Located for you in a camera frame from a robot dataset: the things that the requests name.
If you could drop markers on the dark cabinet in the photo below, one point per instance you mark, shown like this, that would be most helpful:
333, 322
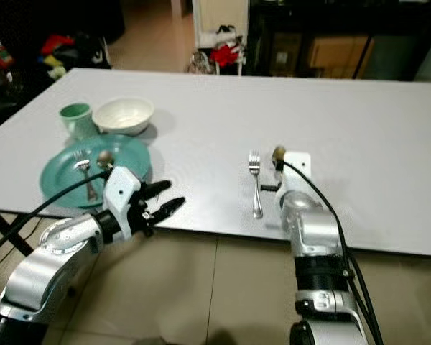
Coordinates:
402, 36

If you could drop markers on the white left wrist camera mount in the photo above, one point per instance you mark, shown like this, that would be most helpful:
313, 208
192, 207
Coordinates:
121, 190

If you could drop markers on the green ceramic cup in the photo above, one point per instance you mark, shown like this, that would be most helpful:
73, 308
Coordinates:
77, 121

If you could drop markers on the teal round plate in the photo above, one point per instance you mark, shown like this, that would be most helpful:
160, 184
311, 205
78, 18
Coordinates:
61, 176

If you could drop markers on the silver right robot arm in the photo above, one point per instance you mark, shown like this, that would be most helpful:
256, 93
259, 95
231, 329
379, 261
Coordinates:
316, 244

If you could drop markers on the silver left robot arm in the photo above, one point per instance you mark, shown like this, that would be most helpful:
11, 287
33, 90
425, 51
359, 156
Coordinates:
43, 266

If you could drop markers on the colourful clothes pile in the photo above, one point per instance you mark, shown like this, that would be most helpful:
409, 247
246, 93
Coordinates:
65, 52

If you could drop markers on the white chair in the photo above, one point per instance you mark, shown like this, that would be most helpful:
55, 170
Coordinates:
219, 18

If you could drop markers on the black table leg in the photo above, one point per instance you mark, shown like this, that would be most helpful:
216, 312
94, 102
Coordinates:
6, 241

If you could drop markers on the silver metal fork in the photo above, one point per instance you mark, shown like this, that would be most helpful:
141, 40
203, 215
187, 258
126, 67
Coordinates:
83, 171
256, 176

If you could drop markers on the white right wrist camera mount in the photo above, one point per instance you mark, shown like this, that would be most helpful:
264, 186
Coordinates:
298, 172

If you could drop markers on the brown cardboard box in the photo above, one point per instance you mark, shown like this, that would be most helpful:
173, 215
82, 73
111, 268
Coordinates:
337, 56

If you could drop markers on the white ceramic bowl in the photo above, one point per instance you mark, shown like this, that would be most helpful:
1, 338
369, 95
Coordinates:
123, 115

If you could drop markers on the clear plastic bottle red label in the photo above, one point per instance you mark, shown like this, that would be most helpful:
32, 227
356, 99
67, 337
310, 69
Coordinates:
0, 61

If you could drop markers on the red cloth item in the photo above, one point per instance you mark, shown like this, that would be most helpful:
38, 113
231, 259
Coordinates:
224, 55

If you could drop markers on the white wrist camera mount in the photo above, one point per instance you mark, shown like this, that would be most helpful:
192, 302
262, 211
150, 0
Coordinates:
121, 190
298, 172

